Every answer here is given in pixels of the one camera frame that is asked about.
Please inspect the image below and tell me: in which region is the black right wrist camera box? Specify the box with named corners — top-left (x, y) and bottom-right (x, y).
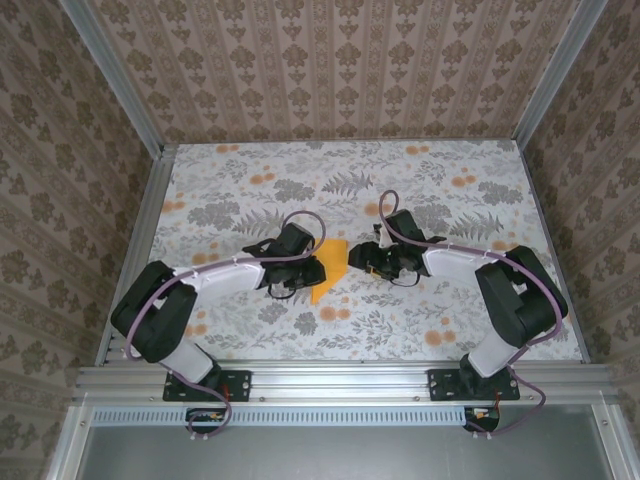
top-left (382, 209), bottom-right (419, 244)

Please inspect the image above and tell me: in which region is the black connector board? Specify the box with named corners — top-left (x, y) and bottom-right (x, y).
top-left (185, 407), bottom-right (230, 434)
top-left (463, 407), bottom-right (502, 434)

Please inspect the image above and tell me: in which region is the yellow paper sheet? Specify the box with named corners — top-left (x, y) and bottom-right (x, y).
top-left (309, 238), bottom-right (350, 305)

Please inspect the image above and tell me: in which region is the floral tablecloth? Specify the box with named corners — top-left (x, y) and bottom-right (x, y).
top-left (122, 141), bottom-right (585, 362)

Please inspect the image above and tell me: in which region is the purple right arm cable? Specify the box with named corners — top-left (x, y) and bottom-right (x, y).
top-left (378, 189), bottom-right (565, 442)

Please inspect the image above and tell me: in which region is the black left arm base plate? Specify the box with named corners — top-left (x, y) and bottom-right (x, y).
top-left (163, 368), bottom-right (252, 403)

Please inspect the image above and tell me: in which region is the white slotted cable duct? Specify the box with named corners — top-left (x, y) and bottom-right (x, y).
top-left (92, 408), bottom-right (619, 426)

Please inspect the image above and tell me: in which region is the aluminium side rail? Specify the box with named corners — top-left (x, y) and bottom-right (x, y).
top-left (514, 139), bottom-right (589, 364)
top-left (97, 144), bottom-right (176, 366)

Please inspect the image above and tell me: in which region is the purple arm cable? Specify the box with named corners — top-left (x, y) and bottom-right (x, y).
top-left (378, 189), bottom-right (565, 442)
top-left (124, 209), bottom-right (329, 444)

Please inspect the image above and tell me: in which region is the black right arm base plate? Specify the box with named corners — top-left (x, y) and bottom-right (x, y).
top-left (428, 368), bottom-right (521, 403)

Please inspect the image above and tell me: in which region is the aluminium corner post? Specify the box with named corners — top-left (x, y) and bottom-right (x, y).
top-left (59, 0), bottom-right (166, 154)
top-left (512, 0), bottom-right (601, 144)

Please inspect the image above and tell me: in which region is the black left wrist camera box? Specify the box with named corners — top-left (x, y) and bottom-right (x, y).
top-left (274, 223), bottom-right (314, 256)

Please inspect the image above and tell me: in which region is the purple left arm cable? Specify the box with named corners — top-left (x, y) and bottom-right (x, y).
top-left (124, 209), bottom-right (329, 444)

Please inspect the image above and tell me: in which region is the aluminium cross rail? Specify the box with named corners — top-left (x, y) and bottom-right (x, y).
top-left (72, 364), bottom-right (619, 404)

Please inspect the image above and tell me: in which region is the grey metal panel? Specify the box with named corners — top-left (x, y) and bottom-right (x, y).
top-left (79, 424), bottom-right (606, 480)

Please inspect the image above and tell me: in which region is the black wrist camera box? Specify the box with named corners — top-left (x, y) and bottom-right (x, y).
top-left (274, 223), bottom-right (314, 256)
top-left (382, 209), bottom-right (419, 244)

